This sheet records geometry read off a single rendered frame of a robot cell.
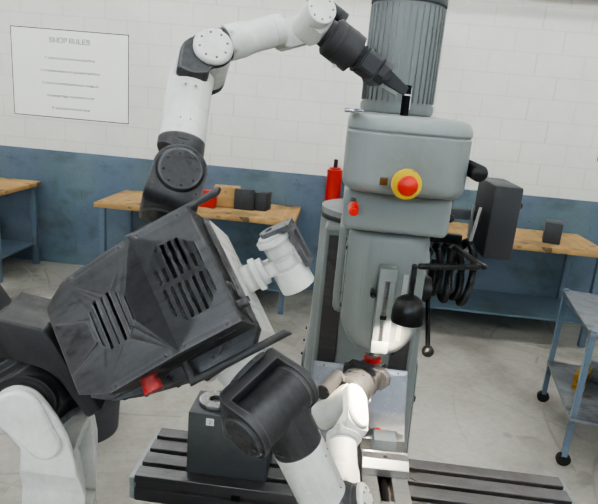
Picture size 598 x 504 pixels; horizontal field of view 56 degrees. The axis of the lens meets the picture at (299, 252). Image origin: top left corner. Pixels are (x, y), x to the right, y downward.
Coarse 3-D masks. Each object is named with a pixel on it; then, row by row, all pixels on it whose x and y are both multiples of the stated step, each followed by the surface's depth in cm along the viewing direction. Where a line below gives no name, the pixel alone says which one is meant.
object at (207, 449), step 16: (208, 400) 151; (192, 416) 148; (208, 416) 147; (192, 432) 149; (208, 432) 148; (192, 448) 150; (208, 448) 150; (224, 448) 149; (192, 464) 151; (208, 464) 151; (224, 464) 150; (240, 464) 150; (256, 464) 150; (256, 480) 151
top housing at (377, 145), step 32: (352, 128) 115; (384, 128) 111; (416, 128) 110; (448, 128) 110; (352, 160) 115; (384, 160) 112; (416, 160) 112; (448, 160) 111; (384, 192) 115; (448, 192) 113
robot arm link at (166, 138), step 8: (160, 136) 104; (168, 136) 103; (176, 136) 103; (184, 136) 103; (192, 136) 104; (160, 144) 105; (168, 144) 103; (184, 144) 103; (192, 144) 104; (200, 144) 105; (200, 152) 105
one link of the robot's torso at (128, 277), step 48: (144, 240) 84; (192, 240) 83; (96, 288) 86; (144, 288) 83; (192, 288) 82; (240, 288) 92; (96, 336) 85; (144, 336) 82; (192, 336) 80; (240, 336) 91; (96, 384) 85; (144, 384) 85; (192, 384) 88
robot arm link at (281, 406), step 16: (272, 384) 93; (288, 384) 93; (304, 384) 94; (240, 400) 92; (256, 400) 90; (272, 400) 90; (288, 400) 91; (304, 400) 93; (256, 416) 88; (272, 416) 89; (288, 416) 91; (304, 416) 94; (272, 432) 88; (288, 432) 92; (304, 432) 93; (320, 432) 98; (272, 448) 95; (288, 448) 93; (304, 448) 93
